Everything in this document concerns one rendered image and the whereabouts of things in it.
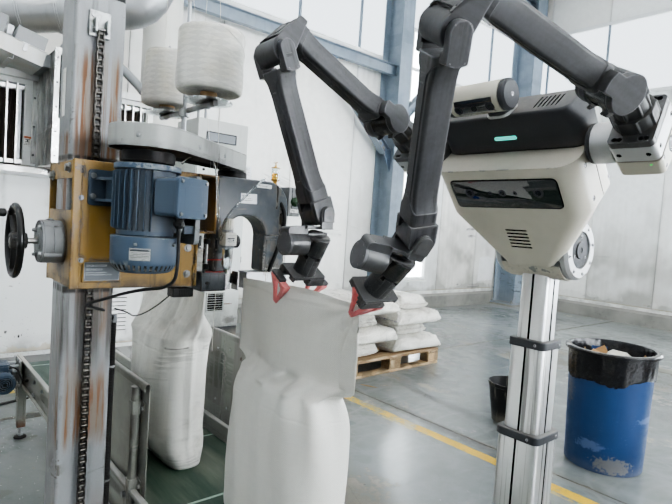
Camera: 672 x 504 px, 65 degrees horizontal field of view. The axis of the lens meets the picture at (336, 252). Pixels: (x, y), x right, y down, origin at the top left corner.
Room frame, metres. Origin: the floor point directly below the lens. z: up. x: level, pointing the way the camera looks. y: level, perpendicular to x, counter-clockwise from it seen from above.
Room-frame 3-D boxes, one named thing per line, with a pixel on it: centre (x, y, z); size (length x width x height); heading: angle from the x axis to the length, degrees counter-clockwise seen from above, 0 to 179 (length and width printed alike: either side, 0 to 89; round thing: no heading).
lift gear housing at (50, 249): (1.31, 0.71, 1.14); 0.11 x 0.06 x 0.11; 41
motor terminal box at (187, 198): (1.20, 0.36, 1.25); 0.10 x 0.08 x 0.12; 156
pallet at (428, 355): (4.78, -0.30, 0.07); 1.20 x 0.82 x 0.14; 133
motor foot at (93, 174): (1.28, 0.53, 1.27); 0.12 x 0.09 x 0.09; 131
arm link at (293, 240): (1.27, 0.08, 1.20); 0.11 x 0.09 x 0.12; 132
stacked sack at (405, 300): (5.01, -0.53, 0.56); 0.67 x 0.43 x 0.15; 41
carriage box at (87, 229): (1.44, 0.59, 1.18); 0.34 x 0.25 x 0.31; 131
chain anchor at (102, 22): (1.33, 0.62, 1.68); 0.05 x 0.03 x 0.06; 131
